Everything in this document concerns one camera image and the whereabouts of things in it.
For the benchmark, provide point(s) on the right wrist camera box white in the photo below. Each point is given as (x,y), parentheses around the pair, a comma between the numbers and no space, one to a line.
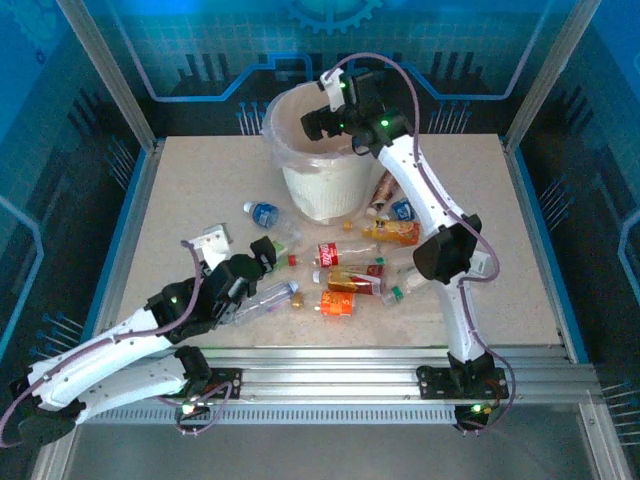
(334,90)

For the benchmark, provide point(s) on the clear plastic bin liner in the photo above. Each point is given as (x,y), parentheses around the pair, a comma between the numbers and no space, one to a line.
(276,150)

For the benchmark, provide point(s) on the brown label drink bottle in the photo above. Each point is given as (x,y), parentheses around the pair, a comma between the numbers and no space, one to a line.
(385,190)

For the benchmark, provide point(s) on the red yellow label tea bottle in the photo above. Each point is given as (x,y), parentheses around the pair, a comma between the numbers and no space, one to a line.
(355,282)

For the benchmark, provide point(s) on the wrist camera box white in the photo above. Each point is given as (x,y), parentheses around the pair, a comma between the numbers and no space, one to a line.
(212,239)
(334,90)

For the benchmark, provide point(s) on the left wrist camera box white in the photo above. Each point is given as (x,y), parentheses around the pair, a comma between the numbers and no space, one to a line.
(212,239)

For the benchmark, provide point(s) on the clear bottle bluish cap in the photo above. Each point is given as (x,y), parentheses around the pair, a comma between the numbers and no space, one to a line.
(267,302)

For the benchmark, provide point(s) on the orange juice bottle orange cap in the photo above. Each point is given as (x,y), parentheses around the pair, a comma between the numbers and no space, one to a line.
(395,231)

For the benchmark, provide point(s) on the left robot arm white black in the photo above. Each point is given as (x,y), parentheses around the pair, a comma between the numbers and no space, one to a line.
(115,345)

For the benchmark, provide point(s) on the blue table edge strip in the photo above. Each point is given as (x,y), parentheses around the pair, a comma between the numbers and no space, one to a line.
(540,225)
(123,225)

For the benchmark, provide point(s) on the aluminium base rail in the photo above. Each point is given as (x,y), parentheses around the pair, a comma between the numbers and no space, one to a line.
(325,377)

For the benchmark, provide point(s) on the aluminium side rail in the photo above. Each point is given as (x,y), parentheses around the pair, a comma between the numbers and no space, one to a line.
(137,225)
(529,225)

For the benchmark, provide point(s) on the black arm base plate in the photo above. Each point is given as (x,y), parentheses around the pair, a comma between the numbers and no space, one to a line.
(225,380)
(435,382)

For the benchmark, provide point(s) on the aluminium frame post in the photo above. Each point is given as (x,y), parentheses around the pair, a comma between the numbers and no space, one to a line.
(550,75)
(107,75)

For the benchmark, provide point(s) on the white ribbed plastic bin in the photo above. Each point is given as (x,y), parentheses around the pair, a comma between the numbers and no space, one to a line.
(325,195)

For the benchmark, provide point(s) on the orange label bottle gold cap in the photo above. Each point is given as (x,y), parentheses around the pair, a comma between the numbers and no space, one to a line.
(337,303)

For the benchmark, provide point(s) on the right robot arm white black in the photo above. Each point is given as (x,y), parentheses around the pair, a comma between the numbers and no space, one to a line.
(425,185)

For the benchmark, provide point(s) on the blue label clear bottle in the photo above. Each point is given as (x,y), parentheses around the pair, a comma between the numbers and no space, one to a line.
(402,210)
(262,214)

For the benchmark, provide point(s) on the red label cola bottle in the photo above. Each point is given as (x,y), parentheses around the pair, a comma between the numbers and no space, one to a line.
(327,254)

